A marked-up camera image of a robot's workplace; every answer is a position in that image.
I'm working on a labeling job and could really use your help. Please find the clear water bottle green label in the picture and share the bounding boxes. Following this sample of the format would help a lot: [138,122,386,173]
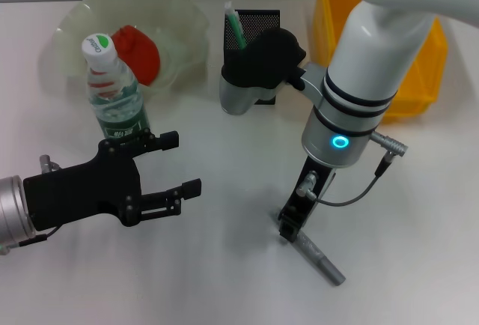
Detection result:
[82,32,151,141]

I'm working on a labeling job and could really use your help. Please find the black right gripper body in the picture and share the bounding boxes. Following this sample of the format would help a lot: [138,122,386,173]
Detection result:
[278,154,337,225]

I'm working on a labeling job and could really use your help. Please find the black mesh pen holder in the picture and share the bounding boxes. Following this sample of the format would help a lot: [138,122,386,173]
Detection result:
[223,8,281,106]

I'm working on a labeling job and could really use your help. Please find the yellow plastic storage bin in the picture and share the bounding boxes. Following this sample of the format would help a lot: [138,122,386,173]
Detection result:
[313,0,449,126]

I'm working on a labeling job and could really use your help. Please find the grey marker pen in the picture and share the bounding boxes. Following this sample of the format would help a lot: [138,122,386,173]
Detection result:
[291,231,345,288]

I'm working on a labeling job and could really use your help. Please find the gripper cable with plug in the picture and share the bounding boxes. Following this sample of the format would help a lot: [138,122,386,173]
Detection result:
[16,154,63,248]
[295,132,409,207]

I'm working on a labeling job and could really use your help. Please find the left gripper cable with plug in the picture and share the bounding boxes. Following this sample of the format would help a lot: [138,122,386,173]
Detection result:
[16,154,63,248]

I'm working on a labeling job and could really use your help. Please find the right gripper cable with plug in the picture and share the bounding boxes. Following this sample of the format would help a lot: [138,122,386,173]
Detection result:
[295,132,409,207]

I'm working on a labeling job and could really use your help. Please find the mint green utility knife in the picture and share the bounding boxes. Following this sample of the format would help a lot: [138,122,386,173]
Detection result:
[223,1,248,51]

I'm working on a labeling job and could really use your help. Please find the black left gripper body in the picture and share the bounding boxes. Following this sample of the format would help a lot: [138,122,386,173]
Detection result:
[22,139,143,232]

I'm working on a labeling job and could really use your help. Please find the pale green glass fruit plate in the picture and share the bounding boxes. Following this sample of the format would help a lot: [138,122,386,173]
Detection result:
[52,0,210,103]

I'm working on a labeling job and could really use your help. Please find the red-orange toy orange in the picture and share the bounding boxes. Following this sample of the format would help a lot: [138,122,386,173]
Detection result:
[110,25,162,87]

